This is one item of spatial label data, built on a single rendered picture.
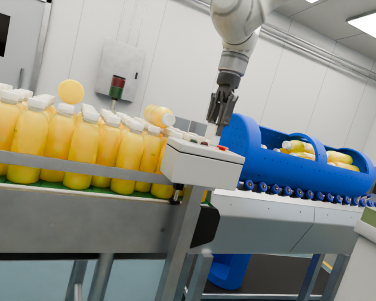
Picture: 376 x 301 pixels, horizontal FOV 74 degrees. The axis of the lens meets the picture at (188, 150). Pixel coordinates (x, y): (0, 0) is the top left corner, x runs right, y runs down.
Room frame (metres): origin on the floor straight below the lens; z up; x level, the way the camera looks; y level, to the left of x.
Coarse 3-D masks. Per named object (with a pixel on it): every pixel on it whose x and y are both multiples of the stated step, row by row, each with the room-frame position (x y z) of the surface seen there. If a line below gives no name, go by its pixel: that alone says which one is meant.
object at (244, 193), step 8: (216, 192) 0.92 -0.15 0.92; (224, 192) 0.94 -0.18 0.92; (232, 192) 0.96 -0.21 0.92; (240, 192) 0.98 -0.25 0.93; (248, 192) 1.01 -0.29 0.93; (256, 192) 1.03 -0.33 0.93; (264, 192) 1.05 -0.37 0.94; (264, 200) 1.03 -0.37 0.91; (272, 200) 1.05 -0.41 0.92; (280, 200) 1.08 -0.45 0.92; (288, 200) 1.10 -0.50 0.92; (296, 200) 1.13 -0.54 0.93; (304, 200) 1.16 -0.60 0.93; (336, 208) 1.25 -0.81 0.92; (344, 208) 1.29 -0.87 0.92; (352, 208) 1.32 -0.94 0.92; (360, 208) 1.36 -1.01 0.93
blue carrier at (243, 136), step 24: (240, 120) 1.01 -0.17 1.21; (240, 144) 0.97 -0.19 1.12; (264, 144) 1.32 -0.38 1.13; (312, 144) 1.17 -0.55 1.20; (264, 168) 0.99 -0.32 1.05; (288, 168) 1.04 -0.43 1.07; (312, 168) 1.10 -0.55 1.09; (336, 168) 1.17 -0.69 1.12; (360, 168) 1.39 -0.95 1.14; (336, 192) 1.26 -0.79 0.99; (360, 192) 1.32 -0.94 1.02
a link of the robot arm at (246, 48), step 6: (258, 30) 0.80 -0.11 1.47; (252, 36) 0.76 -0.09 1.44; (222, 42) 0.81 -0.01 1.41; (246, 42) 0.76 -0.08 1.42; (252, 42) 0.78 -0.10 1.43; (228, 48) 0.80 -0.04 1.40; (234, 48) 0.78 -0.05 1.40; (240, 48) 0.78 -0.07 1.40; (246, 48) 0.78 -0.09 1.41; (252, 48) 0.81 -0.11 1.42; (246, 54) 0.80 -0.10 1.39
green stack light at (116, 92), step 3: (111, 87) 1.16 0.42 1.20; (114, 87) 1.16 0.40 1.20; (117, 87) 1.16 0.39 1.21; (111, 90) 1.16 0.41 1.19; (114, 90) 1.16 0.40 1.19; (117, 90) 1.16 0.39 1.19; (120, 90) 1.17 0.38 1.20; (123, 90) 1.19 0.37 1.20; (111, 93) 1.16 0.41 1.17; (114, 93) 1.16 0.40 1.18; (117, 93) 1.16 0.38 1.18; (120, 93) 1.17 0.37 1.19; (111, 96) 1.16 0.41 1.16; (114, 96) 1.16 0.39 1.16; (117, 96) 1.16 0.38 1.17; (120, 96) 1.17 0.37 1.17
